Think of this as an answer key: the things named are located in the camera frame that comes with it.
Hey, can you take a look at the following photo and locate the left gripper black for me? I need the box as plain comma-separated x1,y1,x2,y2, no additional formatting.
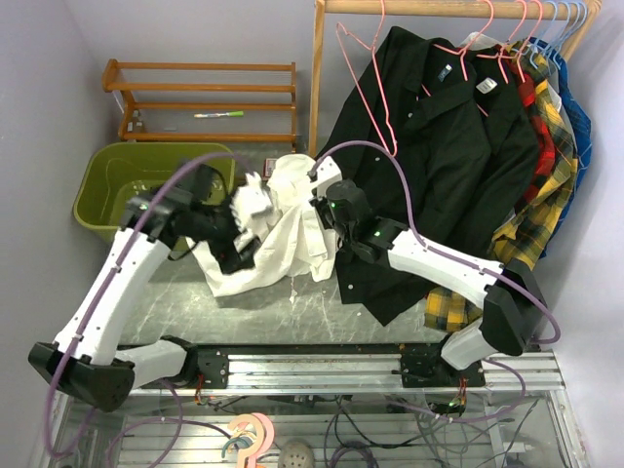
189,187,261,273

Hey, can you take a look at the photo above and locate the white shirt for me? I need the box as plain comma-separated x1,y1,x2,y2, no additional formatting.
193,154,337,297

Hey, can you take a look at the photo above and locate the pink wire hanger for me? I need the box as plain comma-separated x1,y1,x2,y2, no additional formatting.
334,0,399,158

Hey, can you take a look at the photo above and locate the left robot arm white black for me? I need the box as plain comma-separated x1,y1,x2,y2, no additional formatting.
28,163,272,412

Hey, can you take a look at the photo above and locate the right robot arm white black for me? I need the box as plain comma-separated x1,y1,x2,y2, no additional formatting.
310,179,545,386

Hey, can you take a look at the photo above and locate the black shirt front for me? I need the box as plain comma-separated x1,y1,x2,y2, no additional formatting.
326,24,491,327

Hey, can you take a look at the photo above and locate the black shirt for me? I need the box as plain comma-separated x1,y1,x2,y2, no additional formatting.
458,48,539,255
326,24,491,327

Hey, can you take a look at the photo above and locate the yellow plaid shirt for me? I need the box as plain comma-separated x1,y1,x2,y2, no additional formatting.
424,53,579,332

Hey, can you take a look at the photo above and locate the black shirt behind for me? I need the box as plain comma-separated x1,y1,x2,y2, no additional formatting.
458,48,539,255

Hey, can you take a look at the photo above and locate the pink hanger of black shirt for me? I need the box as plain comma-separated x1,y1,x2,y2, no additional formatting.
418,0,494,118

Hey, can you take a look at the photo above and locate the red plaid shirt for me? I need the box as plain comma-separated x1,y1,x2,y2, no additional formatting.
502,58,556,212

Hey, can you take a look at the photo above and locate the blue hanger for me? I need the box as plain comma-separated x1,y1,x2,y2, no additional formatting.
528,1,559,73
551,1,588,55
546,1,576,44

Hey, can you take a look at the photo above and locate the blue shirt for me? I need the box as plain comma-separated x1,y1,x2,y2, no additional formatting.
526,38,592,237

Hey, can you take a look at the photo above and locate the green white marker pen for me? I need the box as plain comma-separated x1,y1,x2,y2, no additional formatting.
193,110,245,119

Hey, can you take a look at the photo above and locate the green plastic laundry basket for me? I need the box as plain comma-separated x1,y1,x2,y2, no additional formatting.
73,142,231,244

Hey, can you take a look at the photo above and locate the wooden shoe rack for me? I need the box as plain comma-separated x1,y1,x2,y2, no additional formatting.
101,58,297,149

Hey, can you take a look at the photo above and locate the peach plastic hangers pile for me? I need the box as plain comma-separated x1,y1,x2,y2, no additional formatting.
222,412,275,468

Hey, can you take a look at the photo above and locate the grey perforated shoe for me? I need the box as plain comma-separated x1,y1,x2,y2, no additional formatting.
277,439,316,468

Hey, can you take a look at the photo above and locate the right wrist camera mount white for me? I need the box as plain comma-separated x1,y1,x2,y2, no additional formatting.
308,156,342,199

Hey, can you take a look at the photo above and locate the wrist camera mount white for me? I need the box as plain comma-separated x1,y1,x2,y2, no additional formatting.
230,173,274,241
308,156,342,199

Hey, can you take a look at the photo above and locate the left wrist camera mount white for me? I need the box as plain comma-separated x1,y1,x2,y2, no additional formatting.
230,173,274,241

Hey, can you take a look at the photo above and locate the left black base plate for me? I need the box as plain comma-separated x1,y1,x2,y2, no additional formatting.
194,345,230,390

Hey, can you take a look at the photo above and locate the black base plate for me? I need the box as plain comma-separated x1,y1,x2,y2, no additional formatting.
194,345,230,390
392,343,486,389

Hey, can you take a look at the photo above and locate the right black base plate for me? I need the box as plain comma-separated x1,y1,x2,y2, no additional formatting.
392,343,486,389

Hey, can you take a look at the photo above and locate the aluminium rail base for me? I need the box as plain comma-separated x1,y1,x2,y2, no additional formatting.
48,343,566,397

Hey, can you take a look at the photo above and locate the wooden clothes rack frame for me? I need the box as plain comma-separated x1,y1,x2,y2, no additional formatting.
308,0,603,156

